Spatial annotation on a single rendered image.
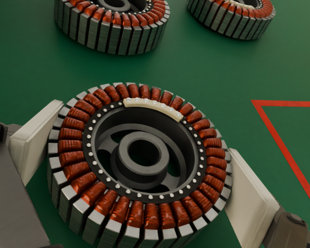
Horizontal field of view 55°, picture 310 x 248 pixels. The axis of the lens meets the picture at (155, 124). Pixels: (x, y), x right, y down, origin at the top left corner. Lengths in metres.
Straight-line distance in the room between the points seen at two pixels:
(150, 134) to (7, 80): 0.12
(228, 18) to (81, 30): 0.18
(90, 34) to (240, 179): 0.18
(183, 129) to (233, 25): 0.21
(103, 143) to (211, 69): 0.17
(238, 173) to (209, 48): 0.20
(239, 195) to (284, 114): 0.16
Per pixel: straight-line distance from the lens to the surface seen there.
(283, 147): 0.29
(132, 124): 0.21
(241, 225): 0.17
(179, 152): 0.21
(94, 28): 0.27
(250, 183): 0.17
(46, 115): 0.17
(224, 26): 0.38
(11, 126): 0.17
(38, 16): 0.33
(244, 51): 0.38
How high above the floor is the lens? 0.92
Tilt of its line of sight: 46 degrees down
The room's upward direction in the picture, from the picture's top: 23 degrees clockwise
